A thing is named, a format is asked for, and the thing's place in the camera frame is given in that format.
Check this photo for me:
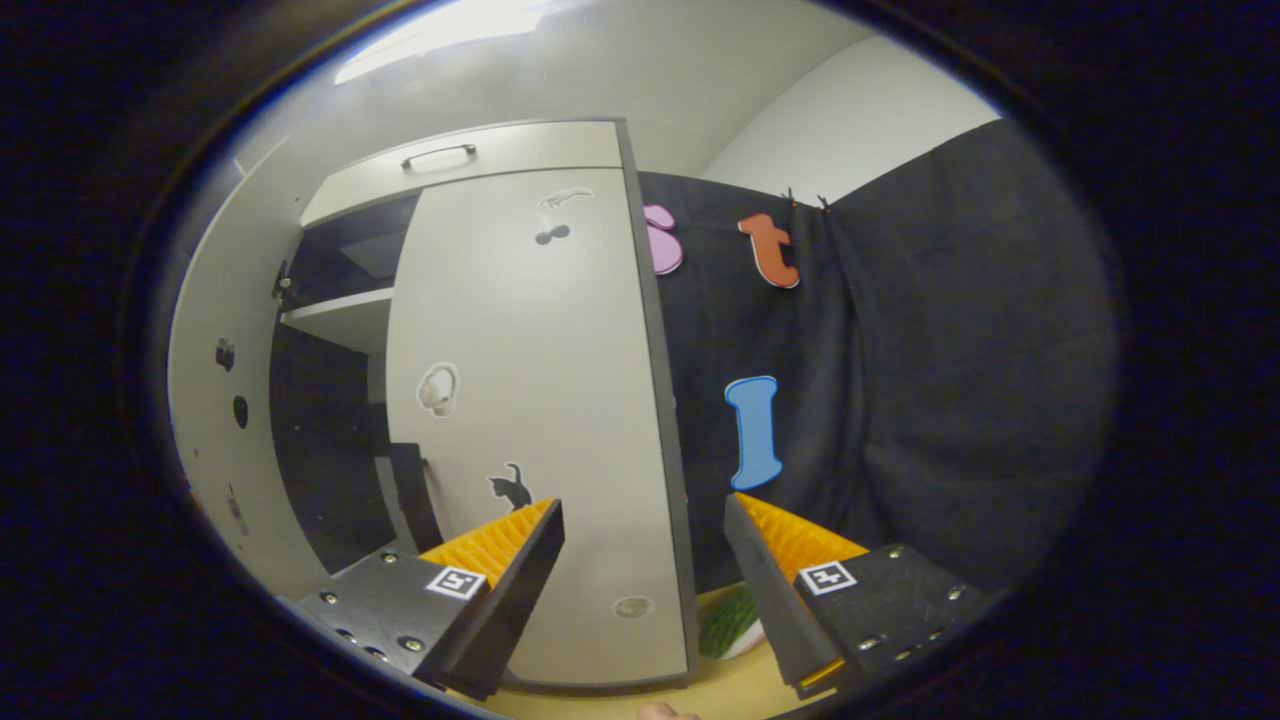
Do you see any green striped object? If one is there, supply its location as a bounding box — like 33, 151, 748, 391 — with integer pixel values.
698, 586, 767, 661

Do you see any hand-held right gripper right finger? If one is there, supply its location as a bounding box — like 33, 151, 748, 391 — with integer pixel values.
723, 492, 991, 701

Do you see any black backdrop cloth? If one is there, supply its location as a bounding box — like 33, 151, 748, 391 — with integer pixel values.
635, 118, 1121, 601

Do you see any black door handle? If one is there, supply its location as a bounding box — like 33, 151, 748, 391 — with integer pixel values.
388, 443, 446, 554

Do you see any white and grey cabinet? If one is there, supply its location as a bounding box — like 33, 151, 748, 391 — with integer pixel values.
270, 118, 701, 693

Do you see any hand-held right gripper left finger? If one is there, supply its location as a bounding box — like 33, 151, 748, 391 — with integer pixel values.
285, 497, 566, 701

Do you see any white cabinet shelf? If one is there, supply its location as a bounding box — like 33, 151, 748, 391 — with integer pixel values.
280, 287, 396, 356
338, 232, 413, 281

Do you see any white door with camera sticker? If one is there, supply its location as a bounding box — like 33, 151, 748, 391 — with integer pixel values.
168, 135, 307, 601

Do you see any white cabinet drawer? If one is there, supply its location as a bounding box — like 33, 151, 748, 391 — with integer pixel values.
300, 120, 624, 229

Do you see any white door with headphones sticker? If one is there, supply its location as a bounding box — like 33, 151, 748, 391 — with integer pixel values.
385, 168, 691, 689

